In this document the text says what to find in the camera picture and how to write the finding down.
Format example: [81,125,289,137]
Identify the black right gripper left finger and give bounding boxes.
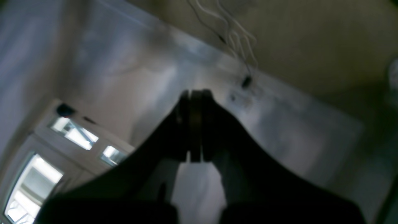
[35,90,189,224]

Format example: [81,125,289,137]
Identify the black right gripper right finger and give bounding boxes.
[190,90,365,224]

